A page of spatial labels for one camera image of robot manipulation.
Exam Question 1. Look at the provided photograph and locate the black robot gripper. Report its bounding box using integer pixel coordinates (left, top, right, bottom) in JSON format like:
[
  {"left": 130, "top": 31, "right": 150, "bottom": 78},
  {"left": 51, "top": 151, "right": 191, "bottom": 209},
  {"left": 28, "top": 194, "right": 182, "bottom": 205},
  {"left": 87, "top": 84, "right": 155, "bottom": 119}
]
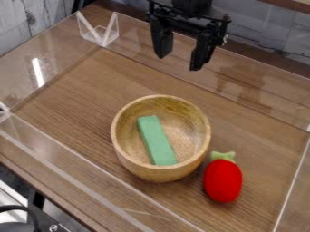
[{"left": 148, "top": 0, "right": 231, "bottom": 71}]

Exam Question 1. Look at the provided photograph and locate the red plush strawberry fruit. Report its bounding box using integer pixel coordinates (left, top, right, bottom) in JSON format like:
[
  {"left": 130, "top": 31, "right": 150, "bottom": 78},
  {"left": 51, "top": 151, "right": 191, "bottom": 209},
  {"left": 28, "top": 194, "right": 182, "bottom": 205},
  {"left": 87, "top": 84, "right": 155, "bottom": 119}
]
[{"left": 203, "top": 151, "right": 243, "bottom": 203}]

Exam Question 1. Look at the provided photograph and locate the round wooden bowl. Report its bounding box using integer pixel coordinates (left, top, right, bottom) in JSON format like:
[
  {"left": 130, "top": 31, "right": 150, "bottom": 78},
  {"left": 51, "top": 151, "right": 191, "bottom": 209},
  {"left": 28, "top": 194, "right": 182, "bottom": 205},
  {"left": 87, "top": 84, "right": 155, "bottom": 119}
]
[{"left": 111, "top": 94, "right": 212, "bottom": 182}]

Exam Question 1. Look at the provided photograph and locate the green rectangular block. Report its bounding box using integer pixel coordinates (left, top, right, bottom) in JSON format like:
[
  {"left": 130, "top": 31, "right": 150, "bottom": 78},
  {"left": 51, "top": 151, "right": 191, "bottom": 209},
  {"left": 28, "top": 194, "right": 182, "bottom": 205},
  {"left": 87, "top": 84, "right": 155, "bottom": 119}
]
[{"left": 136, "top": 115, "right": 178, "bottom": 166}]

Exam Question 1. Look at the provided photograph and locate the clear acrylic corner bracket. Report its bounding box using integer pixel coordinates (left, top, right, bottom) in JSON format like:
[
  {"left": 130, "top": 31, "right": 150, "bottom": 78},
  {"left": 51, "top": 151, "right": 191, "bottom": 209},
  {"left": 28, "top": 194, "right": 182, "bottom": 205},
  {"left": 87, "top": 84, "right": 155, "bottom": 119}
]
[{"left": 76, "top": 11, "right": 119, "bottom": 47}]

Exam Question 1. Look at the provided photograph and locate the clear acrylic tray wall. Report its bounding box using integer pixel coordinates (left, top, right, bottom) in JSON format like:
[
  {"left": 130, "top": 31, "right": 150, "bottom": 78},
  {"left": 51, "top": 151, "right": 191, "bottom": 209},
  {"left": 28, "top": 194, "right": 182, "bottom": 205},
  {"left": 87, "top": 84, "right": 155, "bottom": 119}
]
[{"left": 0, "top": 13, "right": 310, "bottom": 232}]

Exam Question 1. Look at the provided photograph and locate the black cable bottom left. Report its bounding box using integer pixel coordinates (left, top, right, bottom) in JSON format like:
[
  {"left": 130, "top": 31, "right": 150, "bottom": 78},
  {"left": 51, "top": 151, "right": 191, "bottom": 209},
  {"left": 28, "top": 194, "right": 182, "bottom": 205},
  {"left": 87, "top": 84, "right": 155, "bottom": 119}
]
[{"left": 0, "top": 204, "right": 41, "bottom": 232}]

